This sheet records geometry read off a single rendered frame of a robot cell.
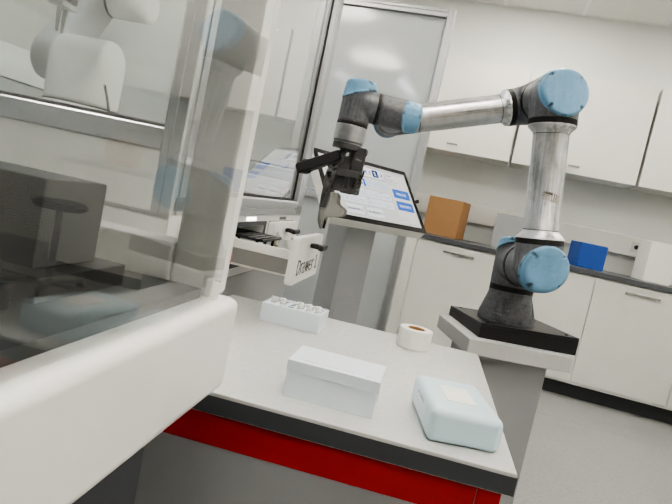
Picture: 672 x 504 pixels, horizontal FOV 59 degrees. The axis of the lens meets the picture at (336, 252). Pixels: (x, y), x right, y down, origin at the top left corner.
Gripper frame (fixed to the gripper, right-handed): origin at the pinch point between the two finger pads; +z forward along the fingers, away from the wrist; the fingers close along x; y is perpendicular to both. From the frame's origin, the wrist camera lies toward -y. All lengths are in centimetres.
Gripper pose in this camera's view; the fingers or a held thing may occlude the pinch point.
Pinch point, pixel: (320, 222)
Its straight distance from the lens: 145.6
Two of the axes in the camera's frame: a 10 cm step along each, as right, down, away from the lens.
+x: 1.6, -0.6, 9.9
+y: 9.6, 2.4, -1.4
